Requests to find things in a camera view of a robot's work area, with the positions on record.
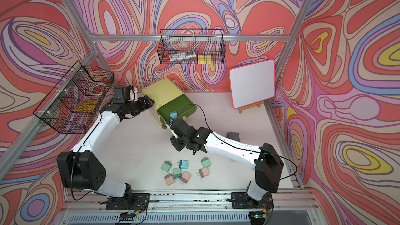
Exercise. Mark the green plug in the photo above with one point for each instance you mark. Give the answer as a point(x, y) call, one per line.
point(177, 173)
point(167, 165)
point(205, 162)

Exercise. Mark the pink plug right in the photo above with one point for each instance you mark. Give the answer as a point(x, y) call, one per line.
point(204, 172)

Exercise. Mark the green plug left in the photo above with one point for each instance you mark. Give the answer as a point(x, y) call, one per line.
point(167, 165)

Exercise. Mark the white board pink frame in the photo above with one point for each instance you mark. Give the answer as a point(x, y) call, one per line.
point(252, 83)

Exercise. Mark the teal plug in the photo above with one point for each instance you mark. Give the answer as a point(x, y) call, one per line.
point(183, 164)
point(173, 115)

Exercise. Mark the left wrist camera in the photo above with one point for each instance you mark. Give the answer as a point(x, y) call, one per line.
point(124, 94)

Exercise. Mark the black wire basket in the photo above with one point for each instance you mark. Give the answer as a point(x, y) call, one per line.
point(79, 83)
point(200, 41)

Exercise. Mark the pink plug left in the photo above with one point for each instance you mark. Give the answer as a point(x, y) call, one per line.
point(169, 179)

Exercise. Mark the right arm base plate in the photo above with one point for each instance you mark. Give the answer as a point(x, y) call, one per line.
point(240, 200)

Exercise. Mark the yellow block in basket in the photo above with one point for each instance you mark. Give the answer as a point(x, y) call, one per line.
point(86, 107)
point(204, 59)

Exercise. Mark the pink plug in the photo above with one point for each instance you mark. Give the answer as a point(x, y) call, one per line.
point(185, 177)
point(204, 172)
point(169, 179)

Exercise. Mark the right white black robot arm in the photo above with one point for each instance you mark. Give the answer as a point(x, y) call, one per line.
point(263, 160)

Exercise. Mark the yellow block in left basket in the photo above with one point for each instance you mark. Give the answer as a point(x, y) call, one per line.
point(86, 107)

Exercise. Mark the wooden easel stand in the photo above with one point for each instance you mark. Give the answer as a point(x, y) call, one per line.
point(258, 105)

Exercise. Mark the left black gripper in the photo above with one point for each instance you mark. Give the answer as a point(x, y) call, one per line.
point(143, 106)

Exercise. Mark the yellow green drawer cabinet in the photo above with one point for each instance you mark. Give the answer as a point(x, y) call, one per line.
point(162, 92)

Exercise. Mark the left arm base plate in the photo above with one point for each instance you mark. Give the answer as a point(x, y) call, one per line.
point(132, 201)

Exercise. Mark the grey box in back basket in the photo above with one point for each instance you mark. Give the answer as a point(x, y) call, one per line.
point(182, 56)

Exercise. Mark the yellow block in back basket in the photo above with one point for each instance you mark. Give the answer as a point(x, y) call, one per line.
point(204, 59)

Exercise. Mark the pink plug centre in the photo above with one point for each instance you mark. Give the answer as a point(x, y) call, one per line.
point(185, 177)

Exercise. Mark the black wire basket left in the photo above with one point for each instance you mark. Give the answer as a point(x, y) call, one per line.
point(79, 83)

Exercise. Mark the green drawer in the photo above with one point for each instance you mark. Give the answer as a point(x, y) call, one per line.
point(182, 105)

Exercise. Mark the green plug right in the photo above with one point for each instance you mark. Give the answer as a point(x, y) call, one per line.
point(205, 162)

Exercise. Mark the green plug centre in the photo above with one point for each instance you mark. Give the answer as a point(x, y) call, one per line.
point(177, 173)

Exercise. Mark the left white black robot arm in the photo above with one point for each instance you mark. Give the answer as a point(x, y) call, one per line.
point(80, 169)

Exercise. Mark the black wire basket back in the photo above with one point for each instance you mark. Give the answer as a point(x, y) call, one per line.
point(200, 41)

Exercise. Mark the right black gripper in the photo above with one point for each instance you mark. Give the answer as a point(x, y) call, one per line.
point(178, 146)

